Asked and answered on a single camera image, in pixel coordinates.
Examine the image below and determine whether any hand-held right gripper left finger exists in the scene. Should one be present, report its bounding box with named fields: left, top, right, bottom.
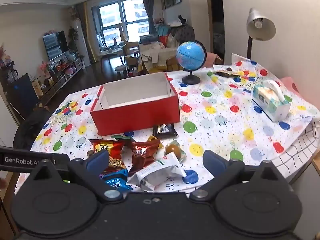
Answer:
left=26, top=150, right=124, bottom=203

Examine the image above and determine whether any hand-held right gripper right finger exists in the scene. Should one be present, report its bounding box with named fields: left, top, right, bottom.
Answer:
left=189, top=150, right=288, bottom=202

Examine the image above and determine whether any orange red snack packet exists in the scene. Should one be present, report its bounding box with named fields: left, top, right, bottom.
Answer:
left=88, top=139, right=132, bottom=174

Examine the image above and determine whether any blue snack packet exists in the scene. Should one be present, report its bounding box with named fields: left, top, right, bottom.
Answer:
left=99, top=169, right=134, bottom=193

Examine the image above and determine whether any green snack packet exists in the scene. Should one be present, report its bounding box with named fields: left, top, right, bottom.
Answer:
left=111, top=134, right=133, bottom=141

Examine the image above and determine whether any brown egg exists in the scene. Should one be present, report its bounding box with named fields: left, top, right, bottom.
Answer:
left=164, top=140, right=187, bottom=162

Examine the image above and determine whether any dark red snack packet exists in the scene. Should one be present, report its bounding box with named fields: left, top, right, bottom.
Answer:
left=121, top=138, right=165, bottom=167

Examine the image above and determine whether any black snack packet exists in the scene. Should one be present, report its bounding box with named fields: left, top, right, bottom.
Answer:
left=153, top=124, right=178, bottom=138

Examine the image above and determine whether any white snack packet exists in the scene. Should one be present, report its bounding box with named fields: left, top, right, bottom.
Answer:
left=126, top=151, right=187, bottom=192

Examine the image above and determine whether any red cardboard box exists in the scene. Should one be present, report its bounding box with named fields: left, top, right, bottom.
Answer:
left=89, top=72, right=181, bottom=136

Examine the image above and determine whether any dark cloth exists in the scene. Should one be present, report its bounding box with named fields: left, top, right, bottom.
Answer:
left=12, top=109, right=53, bottom=152

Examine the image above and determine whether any balloon print tablecloth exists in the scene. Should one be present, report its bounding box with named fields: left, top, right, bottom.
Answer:
left=15, top=52, right=320, bottom=195

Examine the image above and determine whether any tissue pack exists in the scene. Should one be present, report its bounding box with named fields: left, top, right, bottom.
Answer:
left=251, top=80, right=293, bottom=122

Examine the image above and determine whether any white checkered cloth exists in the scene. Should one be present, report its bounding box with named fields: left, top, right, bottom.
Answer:
left=271, top=120, right=320, bottom=183

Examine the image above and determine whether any brown yellow wrapper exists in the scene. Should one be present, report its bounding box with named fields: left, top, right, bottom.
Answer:
left=207, top=68, right=255, bottom=78

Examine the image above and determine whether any television cabinet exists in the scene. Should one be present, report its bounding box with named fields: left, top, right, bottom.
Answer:
left=37, top=55, right=84, bottom=105

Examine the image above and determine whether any small grey stool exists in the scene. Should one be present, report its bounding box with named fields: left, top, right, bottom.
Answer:
left=115, top=65, right=129, bottom=77

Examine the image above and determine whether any pink cloth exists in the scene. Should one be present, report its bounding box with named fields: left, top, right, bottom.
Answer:
left=205, top=52, right=221, bottom=67
left=279, top=77, right=300, bottom=93

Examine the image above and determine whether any blue desk globe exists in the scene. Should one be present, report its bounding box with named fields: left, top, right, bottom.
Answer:
left=176, top=40, right=207, bottom=85

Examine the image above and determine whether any white standing air conditioner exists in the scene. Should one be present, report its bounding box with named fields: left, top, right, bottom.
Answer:
left=70, top=19, right=90, bottom=68

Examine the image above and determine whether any sofa with cream cover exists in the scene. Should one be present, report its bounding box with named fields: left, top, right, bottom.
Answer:
left=139, top=41, right=179, bottom=75

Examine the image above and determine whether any flat television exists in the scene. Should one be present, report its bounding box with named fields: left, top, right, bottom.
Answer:
left=42, top=31, right=69, bottom=61

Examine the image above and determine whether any yellow armchair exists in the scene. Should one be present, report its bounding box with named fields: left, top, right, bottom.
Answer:
left=117, top=24, right=140, bottom=55

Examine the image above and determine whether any pile of dark clothes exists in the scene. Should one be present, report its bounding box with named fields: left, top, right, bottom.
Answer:
left=172, top=15, right=195, bottom=47

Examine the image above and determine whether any yellow curtain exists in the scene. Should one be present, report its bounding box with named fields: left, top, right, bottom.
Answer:
left=75, top=2, right=97, bottom=64

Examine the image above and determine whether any silver desk lamp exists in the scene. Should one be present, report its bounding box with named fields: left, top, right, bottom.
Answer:
left=246, top=7, right=277, bottom=59

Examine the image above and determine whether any large window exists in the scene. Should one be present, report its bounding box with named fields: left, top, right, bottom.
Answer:
left=91, top=0, right=153, bottom=45

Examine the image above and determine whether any grey curtain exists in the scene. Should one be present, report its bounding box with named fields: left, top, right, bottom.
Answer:
left=140, top=0, right=157, bottom=34

